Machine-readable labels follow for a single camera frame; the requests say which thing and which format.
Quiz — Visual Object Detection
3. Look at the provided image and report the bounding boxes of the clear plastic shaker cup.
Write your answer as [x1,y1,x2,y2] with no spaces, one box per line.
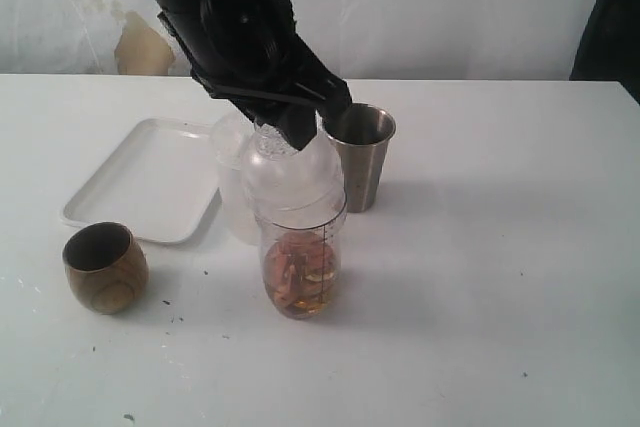
[257,189,347,319]

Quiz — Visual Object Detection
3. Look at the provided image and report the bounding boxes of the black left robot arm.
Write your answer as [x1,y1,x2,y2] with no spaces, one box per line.
[155,0,351,150]

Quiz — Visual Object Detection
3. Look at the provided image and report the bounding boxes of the white plastic tray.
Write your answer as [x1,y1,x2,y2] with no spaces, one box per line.
[60,118,219,245]

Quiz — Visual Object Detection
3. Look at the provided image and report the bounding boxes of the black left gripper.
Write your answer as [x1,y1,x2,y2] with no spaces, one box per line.
[158,0,353,151]

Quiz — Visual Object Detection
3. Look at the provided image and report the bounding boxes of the frosted plastic container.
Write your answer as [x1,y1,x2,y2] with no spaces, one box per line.
[211,111,259,245]

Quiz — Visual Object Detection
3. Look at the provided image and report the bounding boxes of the dark object at right edge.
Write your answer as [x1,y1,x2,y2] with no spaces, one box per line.
[570,0,639,82]

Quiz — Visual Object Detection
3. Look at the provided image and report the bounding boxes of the stainless steel cup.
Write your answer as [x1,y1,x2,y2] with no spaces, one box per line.
[322,103,396,213]

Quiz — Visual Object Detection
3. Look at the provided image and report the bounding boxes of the brown wooden cup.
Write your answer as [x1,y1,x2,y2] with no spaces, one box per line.
[62,222,150,315]

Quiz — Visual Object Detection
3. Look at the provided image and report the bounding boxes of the chopped food pieces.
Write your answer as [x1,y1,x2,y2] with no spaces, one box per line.
[262,231,341,319]

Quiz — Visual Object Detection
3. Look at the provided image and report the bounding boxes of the clear shaker strainer lid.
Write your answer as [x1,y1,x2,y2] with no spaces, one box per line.
[241,124,344,211]

